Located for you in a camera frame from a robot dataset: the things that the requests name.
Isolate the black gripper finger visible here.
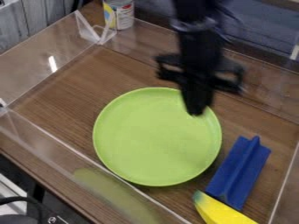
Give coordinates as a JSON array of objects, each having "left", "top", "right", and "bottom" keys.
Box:
[
  {"left": 199, "top": 85, "right": 213, "bottom": 115},
  {"left": 181, "top": 81, "right": 199, "bottom": 116}
]

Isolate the green round plate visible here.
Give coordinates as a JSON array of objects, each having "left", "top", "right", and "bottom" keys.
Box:
[{"left": 92, "top": 87, "right": 221, "bottom": 186}]

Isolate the blue star-shaped block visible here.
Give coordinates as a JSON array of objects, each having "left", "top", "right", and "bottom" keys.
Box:
[{"left": 205, "top": 136, "right": 271, "bottom": 211}]

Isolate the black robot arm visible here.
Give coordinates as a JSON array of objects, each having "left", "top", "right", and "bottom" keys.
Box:
[{"left": 154, "top": 0, "right": 245, "bottom": 116}]

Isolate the yellow green banana toy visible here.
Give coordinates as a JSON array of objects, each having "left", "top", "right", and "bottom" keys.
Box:
[{"left": 192, "top": 190, "right": 257, "bottom": 224}]

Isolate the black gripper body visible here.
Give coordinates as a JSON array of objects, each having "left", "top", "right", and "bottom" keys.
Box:
[{"left": 154, "top": 21, "right": 244, "bottom": 95}]

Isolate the white labelled can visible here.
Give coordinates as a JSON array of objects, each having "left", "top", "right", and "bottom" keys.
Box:
[{"left": 102, "top": 0, "right": 134, "bottom": 31}]

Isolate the clear acrylic enclosure wall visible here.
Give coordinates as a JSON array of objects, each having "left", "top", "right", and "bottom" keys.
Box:
[{"left": 0, "top": 8, "right": 299, "bottom": 224}]

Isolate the black cable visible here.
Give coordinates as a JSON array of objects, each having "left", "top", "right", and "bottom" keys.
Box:
[{"left": 0, "top": 196, "right": 45, "bottom": 224}]

